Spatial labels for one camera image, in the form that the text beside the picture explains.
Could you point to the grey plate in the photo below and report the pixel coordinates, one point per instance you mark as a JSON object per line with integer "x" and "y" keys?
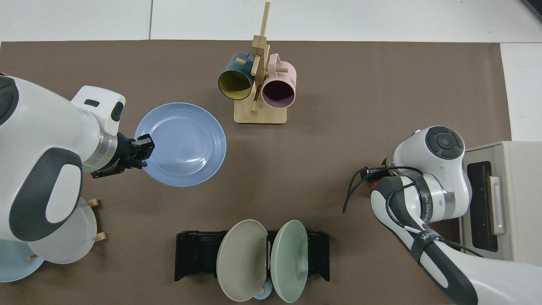
{"x": 67, "y": 241}

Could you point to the small blue round thing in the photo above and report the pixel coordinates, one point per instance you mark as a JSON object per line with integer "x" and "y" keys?
{"x": 259, "y": 295}

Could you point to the pale toaster oven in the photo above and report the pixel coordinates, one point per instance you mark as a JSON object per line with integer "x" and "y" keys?
{"x": 521, "y": 203}

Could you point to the light blue plate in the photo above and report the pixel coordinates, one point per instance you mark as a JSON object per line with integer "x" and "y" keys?
{"x": 17, "y": 264}

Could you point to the brown table cloth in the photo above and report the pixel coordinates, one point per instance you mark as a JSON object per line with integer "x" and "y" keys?
{"x": 338, "y": 127}

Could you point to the wooden cup stand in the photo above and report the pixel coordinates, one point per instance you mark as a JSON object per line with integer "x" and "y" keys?
{"x": 260, "y": 114}

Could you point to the black dish rack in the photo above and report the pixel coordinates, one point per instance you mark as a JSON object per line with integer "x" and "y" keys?
{"x": 199, "y": 254}

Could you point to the beige plate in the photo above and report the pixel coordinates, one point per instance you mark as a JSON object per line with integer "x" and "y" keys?
{"x": 241, "y": 260}

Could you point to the black flat object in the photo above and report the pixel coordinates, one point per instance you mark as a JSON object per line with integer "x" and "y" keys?
{"x": 534, "y": 6}

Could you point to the dark blue cup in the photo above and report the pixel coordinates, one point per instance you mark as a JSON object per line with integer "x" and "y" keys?
{"x": 233, "y": 82}

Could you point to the wooden plate rack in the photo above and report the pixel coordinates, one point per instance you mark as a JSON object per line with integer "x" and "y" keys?
{"x": 100, "y": 237}

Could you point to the pink cup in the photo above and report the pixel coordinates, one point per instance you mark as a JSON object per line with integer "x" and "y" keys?
{"x": 279, "y": 91}

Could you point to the green plate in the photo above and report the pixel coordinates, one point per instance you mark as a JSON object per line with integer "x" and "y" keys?
{"x": 290, "y": 260}

